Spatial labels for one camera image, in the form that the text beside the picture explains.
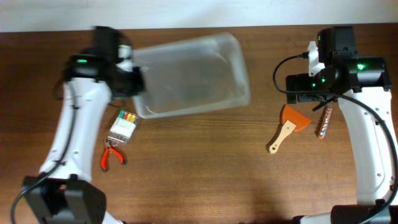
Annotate right black cable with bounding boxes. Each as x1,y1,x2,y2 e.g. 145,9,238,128
272,52,398,224

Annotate red handled pliers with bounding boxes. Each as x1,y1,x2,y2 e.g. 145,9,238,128
100,138,126,172

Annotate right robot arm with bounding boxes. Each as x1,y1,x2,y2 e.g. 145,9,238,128
285,26,397,223

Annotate clear case of coloured bits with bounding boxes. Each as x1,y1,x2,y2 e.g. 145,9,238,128
107,110,140,146

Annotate orange scraper with wooden handle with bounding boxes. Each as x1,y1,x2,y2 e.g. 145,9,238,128
268,105,311,154

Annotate clear plastic container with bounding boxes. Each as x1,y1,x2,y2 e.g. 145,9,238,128
132,33,251,119

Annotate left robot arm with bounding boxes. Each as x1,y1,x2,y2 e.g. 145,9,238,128
10,26,145,223

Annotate orange socket rail with sockets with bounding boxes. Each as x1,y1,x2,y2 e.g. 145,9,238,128
318,106,333,139

